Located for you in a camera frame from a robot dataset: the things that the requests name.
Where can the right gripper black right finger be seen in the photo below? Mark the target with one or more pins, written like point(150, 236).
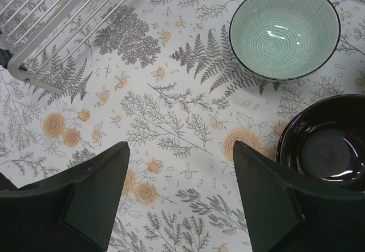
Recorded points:
point(287, 211)

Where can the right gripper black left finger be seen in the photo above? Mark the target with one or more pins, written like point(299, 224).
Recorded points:
point(73, 210)

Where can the black patterned bowl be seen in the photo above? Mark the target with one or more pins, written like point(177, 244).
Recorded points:
point(326, 142)

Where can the pale green bowl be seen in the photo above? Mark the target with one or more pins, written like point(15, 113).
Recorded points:
point(284, 39)

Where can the silver wire dish rack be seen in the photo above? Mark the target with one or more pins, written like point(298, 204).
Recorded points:
point(34, 41)

